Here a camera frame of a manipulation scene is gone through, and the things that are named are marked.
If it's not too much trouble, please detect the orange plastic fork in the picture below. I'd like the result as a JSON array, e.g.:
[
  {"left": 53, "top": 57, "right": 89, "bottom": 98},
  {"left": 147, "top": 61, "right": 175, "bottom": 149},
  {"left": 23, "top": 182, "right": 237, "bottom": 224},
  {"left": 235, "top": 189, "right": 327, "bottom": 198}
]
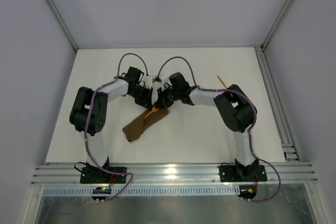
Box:
[{"left": 144, "top": 106, "right": 158, "bottom": 119}]

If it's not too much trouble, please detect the brown cloth napkin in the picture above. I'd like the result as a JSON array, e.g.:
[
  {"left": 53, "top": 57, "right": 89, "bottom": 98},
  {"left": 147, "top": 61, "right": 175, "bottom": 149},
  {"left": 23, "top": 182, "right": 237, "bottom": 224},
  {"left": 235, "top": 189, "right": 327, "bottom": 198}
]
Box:
[{"left": 122, "top": 108, "right": 169, "bottom": 142}]

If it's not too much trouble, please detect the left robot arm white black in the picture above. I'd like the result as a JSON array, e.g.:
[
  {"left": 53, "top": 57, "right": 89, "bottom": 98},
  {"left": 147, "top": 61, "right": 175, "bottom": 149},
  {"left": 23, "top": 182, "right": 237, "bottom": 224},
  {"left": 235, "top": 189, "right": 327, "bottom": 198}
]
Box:
[{"left": 69, "top": 67, "right": 153, "bottom": 184}]

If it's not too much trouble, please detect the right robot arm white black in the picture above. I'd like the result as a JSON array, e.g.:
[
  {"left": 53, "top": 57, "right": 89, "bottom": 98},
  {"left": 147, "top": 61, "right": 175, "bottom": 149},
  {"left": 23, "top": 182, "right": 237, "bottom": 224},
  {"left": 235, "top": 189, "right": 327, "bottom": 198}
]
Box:
[{"left": 155, "top": 72, "right": 259, "bottom": 181}]

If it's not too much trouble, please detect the orange plastic knife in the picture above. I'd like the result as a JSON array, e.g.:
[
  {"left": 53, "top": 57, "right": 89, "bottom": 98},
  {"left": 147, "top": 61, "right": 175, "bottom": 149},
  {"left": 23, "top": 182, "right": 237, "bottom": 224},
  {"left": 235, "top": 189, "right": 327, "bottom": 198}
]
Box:
[{"left": 217, "top": 75, "right": 227, "bottom": 88}]

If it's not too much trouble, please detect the left small controller board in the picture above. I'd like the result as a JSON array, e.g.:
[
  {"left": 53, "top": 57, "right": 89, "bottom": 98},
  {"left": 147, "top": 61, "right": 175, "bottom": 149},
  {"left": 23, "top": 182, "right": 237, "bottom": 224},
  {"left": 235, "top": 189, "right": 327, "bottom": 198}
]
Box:
[{"left": 91, "top": 186, "right": 111, "bottom": 202}]

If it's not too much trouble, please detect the small controller board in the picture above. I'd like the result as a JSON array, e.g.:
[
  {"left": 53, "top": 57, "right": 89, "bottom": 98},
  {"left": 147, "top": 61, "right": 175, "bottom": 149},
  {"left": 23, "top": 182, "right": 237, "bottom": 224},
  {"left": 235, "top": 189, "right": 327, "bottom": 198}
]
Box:
[
  {"left": 91, "top": 186, "right": 111, "bottom": 202},
  {"left": 238, "top": 186, "right": 257, "bottom": 202}
]

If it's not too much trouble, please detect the right small controller board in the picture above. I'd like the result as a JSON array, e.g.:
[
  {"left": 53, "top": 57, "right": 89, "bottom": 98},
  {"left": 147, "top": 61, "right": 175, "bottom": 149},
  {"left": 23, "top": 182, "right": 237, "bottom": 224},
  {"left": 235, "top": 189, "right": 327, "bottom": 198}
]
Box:
[{"left": 238, "top": 186, "right": 257, "bottom": 202}]

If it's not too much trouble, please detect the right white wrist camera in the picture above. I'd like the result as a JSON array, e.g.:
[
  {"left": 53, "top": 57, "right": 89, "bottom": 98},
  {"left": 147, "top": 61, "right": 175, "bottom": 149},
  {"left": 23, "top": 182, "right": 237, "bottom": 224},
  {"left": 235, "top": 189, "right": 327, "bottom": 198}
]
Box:
[{"left": 154, "top": 74, "right": 170, "bottom": 86}]

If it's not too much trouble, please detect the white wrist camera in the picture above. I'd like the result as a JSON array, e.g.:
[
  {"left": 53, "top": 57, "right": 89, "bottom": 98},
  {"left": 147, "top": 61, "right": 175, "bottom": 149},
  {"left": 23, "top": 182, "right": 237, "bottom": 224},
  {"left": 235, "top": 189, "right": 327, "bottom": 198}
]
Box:
[
  {"left": 142, "top": 76, "right": 155, "bottom": 89},
  {"left": 154, "top": 74, "right": 170, "bottom": 86}
]

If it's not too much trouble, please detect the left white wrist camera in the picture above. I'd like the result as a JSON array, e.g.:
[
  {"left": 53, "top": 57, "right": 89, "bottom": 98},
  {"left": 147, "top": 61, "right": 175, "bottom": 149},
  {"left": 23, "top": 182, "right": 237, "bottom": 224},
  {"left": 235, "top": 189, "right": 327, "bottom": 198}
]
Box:
[{"left": 142, "top": 76, "right": 155, "bottom": 89}]

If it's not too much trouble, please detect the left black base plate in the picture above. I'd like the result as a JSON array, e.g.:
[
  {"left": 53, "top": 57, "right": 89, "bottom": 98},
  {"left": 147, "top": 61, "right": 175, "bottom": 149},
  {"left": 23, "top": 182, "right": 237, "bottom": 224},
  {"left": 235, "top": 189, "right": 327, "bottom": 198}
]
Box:
[{"left": 80, "top": 166, "right": 126, "bottom": 184}]

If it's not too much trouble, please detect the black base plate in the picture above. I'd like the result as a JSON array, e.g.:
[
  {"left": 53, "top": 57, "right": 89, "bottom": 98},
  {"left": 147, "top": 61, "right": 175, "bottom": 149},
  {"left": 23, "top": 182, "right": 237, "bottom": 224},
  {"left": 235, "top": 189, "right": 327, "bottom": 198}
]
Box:
[
  {"left": 80, "top": 166, "right": 126, "bottom": 184},
  {"left": 218, "top": 163, "right": 268, "bottom": 182}
]

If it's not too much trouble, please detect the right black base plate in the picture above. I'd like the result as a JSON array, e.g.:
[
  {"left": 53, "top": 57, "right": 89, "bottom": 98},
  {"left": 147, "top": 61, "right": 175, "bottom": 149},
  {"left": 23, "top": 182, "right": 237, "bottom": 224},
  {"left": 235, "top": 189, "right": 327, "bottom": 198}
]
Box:
[{"left": 218, "top": 163, "right": 268, "bottom": 182}]

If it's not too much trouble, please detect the slotted grey cable duct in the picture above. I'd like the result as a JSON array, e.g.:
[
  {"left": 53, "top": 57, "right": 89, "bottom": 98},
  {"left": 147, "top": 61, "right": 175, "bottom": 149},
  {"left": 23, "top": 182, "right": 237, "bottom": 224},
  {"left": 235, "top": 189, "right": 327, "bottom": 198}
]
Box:
[{"left": 43, "top": 184, "right": 239, "bottom": 197}]

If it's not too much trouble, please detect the aluminium right side rail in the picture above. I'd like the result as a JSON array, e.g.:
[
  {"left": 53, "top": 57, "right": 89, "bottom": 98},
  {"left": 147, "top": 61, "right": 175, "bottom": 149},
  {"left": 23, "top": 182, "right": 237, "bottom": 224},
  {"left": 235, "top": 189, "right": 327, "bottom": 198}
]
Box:
[{"left": 255, "top": 46, "right": 301, "bottom": 162}]

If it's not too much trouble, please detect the aluminium rail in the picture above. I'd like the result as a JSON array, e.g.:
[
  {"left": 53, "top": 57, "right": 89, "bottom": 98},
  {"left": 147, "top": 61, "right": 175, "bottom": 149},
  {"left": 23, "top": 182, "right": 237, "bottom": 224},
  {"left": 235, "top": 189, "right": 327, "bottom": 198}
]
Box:
[
  {"left": 31, "top": 162, "right": 318, "bottom": 186},
  {"left": 255, "top": 46, "right": 301, "bottom": 162}
]

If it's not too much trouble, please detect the aluminium front rail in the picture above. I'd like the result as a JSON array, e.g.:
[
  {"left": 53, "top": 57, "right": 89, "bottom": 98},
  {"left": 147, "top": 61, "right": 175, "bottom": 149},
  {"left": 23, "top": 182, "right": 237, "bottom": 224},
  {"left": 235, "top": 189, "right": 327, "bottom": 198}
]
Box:
[{"left": 31, "top": 162, "right": 318, "bottom": 186}]

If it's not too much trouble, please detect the left aluminium corner post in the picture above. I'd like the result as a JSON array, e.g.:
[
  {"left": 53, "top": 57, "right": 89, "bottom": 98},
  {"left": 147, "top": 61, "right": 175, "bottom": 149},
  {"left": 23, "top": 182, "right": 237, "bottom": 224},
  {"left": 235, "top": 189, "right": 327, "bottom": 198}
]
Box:
[{"left": 45, "top": 0, "right": 79, "bottom": 52}]

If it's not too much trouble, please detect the aluminium corner post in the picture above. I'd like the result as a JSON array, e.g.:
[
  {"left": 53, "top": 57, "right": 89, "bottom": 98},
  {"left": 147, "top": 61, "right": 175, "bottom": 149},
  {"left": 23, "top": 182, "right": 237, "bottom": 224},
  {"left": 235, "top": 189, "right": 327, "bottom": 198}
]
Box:
[
  {"left": 261, "top": 0, "right": 296, "bottom": 50},
  {"left": 45, "top": 0, "right": 79, "bottom": 52}
]

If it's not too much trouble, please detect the right aluminium corner post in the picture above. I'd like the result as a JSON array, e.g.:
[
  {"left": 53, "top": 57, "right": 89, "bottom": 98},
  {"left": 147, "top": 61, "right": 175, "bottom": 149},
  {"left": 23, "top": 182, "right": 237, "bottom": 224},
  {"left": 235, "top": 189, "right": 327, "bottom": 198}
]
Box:
[{"left": 261, "top": 0, "right": 296, "bottom": 50}]

